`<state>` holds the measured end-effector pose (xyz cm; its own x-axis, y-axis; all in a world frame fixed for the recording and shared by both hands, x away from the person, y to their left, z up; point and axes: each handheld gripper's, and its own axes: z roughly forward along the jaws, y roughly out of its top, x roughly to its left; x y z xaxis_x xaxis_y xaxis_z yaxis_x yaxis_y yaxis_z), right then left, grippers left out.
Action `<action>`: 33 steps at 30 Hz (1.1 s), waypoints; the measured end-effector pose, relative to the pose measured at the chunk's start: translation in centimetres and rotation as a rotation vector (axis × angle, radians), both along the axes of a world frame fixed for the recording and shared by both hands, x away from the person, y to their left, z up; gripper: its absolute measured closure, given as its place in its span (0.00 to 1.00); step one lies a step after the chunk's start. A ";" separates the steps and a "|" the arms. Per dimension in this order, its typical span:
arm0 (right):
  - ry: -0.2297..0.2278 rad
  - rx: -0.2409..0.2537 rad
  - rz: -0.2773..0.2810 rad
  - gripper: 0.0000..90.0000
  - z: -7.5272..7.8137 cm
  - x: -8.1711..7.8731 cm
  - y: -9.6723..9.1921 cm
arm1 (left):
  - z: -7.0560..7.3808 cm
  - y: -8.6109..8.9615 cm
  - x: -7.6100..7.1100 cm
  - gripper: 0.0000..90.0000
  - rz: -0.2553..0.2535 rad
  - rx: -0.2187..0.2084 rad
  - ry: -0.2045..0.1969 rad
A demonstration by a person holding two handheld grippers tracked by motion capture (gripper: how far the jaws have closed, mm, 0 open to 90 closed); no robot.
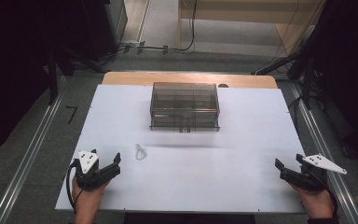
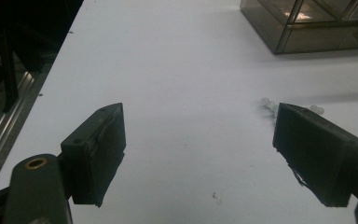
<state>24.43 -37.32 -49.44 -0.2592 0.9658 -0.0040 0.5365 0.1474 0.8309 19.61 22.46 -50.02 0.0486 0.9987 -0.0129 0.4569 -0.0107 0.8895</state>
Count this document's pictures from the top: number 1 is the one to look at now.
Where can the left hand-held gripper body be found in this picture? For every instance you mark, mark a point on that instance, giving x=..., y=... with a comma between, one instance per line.
x=88, y=179

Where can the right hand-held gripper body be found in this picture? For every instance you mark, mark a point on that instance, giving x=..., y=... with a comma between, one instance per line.
x=307, y=180

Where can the person's left hand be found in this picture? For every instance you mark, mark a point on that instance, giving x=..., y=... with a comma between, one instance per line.
x=88, y=200

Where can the person's right hand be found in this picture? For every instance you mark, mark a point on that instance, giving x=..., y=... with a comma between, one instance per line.
x=317, y=202

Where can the black stand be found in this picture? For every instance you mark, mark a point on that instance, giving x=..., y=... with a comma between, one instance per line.
x=304, y=71
x=53, y=77

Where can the transparent grey compartment box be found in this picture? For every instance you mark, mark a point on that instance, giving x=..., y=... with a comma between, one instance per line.
x=185, y=105

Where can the dark round table grommet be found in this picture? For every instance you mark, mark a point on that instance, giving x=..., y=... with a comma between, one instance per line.
x=223, y=85

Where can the dark cabinet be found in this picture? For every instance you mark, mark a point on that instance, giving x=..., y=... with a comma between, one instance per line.
x=108, y=25

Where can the light wooden furniture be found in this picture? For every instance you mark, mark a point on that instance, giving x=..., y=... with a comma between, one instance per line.
x=245, y=12

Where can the metal floor rail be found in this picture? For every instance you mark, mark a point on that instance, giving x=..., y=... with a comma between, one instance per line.
x=326, y=149
x=28, y=155

